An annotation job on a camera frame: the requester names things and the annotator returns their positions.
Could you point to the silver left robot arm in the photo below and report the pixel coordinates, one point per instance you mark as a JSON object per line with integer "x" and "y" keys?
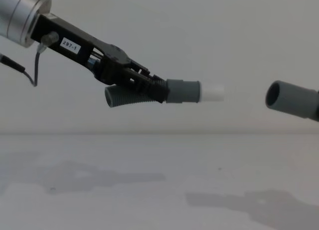
{"x": 17, "y": 13}

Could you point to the white table cloth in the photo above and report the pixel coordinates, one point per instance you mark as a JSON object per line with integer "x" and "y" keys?
{"x": 159, "y": 182}

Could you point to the white plastic tube connector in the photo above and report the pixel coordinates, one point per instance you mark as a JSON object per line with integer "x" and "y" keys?
{"x": 213, "y": 92}

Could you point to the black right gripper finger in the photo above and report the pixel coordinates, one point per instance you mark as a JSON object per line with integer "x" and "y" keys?
{"x": 316, "y": 107}

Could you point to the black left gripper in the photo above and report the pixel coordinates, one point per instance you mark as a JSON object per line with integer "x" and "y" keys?
{"x": 53, "y": 31}

